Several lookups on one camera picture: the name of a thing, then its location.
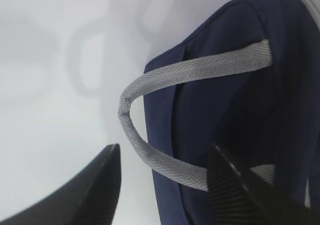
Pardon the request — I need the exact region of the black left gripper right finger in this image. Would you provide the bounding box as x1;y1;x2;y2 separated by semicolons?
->
207;144;320;225

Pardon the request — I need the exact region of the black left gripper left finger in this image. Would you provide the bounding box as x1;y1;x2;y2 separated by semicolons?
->
1;144;121;225

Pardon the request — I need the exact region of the navy blue insulated lunch bag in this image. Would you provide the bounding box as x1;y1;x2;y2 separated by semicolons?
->
118;0;320;225

